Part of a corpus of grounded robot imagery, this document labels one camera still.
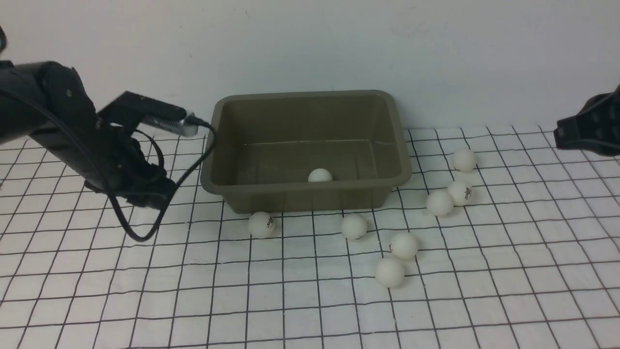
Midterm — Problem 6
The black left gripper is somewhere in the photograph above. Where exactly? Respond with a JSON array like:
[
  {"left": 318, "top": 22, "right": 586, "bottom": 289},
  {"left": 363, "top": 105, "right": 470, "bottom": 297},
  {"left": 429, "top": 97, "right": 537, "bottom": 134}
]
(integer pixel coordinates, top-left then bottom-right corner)
[{"left": 37, "top": 117, "right": 175, "bottom": 210}]

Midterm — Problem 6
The white printed ball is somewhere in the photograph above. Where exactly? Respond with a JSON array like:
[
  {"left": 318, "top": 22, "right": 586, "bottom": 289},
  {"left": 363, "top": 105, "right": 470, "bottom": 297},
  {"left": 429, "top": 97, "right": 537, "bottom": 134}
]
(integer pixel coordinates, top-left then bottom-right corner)
[
  {"left": 248, "top": 212, "right": 275, "bottom": 238},
  {"left": 447, "top": 180, "right": 473, "bottom": 207}
]

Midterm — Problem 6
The black left camera cable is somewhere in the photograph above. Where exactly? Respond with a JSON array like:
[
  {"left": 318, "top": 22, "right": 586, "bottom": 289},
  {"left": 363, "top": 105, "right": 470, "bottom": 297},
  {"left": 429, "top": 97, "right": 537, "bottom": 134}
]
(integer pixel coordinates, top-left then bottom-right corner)
[{"left": 108, "top": 115, "right": 217, "bottom": 242}]

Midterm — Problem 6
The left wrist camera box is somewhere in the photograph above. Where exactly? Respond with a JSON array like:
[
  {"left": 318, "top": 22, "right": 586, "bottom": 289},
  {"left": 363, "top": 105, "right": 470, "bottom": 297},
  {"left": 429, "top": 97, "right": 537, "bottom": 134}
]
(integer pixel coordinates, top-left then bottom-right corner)
[{"left": 97, "top": 91, "right": 199, "bottom": 137}]

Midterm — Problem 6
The white black-grid tablecloth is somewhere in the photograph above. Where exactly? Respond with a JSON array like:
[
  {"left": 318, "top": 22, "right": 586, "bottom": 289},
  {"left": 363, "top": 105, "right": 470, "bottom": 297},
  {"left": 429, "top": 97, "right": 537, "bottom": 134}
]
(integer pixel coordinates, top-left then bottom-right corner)
[{"left": 0, "top": 127, "right": 620, "bottom": 349}]

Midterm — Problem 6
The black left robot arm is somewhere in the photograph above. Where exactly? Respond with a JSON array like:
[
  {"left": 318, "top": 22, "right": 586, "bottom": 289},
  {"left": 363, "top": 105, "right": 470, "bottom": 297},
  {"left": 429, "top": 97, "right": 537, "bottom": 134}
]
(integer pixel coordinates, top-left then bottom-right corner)
[{"left": 1, "top": 61, "right": 182, "bottom": 210}]

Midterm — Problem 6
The olive green plastic bin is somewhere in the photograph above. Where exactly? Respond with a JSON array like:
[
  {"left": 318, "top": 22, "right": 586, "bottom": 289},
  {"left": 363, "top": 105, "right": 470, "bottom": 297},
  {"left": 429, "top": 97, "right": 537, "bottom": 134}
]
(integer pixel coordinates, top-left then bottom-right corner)
[{"left": 200, "top": 90, "right": 412, "bottom": 214}]

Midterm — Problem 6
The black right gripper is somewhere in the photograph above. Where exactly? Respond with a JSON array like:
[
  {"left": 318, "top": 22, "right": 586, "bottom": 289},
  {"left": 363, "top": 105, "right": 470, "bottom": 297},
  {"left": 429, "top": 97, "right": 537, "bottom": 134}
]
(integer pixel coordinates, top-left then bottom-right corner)
[{"left": 554, "top": 87, "right": 620, "bottom": 157}]

